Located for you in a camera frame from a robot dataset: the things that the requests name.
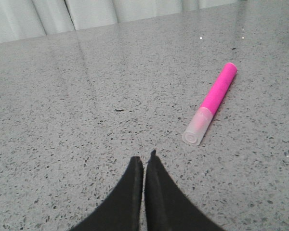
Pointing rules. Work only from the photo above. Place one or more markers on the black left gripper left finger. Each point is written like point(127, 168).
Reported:
point(120, 211)

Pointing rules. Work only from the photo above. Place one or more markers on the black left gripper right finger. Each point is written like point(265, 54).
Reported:
point(166, 207)

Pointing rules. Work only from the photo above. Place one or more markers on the pink highlighter pen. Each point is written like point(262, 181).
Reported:
point(200, 122)

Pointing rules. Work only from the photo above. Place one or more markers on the grey curtain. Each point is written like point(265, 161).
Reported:
point(21, 19)

